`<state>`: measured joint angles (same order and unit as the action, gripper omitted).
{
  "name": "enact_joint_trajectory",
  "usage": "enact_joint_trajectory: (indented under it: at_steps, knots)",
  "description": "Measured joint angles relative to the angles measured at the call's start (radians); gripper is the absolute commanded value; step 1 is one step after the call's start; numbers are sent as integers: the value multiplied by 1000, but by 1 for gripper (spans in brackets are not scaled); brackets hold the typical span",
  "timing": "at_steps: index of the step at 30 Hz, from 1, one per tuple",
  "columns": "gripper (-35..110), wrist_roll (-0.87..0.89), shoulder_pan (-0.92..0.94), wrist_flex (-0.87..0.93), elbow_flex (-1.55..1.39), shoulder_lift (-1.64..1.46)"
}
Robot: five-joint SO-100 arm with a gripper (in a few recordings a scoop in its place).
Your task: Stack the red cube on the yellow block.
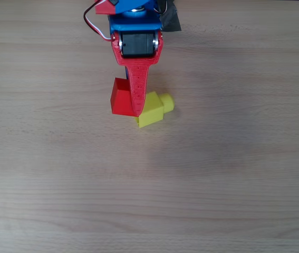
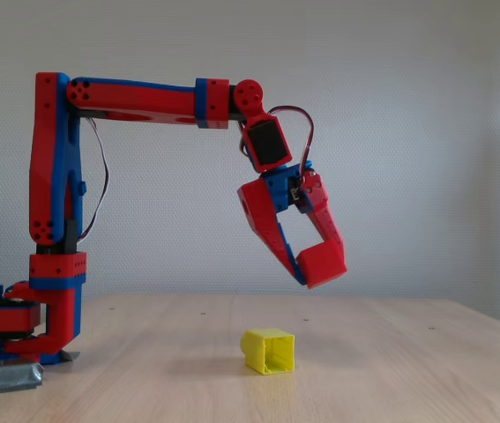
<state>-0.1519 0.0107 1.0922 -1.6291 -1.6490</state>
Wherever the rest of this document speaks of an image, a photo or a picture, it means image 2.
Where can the red cube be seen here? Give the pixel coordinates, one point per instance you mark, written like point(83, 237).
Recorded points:
point(322, 264)

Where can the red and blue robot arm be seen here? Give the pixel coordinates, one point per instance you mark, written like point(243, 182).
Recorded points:
point(144, 99)

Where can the yellow hollow cube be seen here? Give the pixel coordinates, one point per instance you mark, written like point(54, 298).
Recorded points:
point(256, 348)

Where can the grey duct tape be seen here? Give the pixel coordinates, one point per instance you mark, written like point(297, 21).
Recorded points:
point(7, 376)

